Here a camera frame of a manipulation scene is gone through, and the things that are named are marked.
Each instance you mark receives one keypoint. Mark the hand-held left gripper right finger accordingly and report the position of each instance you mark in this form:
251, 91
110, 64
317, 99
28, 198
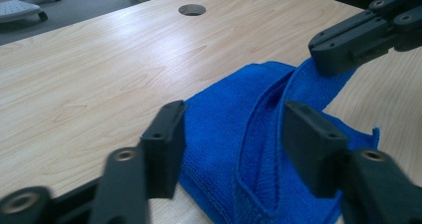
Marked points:
315, 144

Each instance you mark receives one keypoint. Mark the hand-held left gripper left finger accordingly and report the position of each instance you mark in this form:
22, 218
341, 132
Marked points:
164, 151

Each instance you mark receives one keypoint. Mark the blue cloth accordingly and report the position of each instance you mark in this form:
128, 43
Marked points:
225, 134

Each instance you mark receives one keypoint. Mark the grey round table grommet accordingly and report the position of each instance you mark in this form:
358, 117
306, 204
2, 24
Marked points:
192, 10

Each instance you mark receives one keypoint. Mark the white wheeled base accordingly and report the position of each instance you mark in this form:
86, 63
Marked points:
16, 9

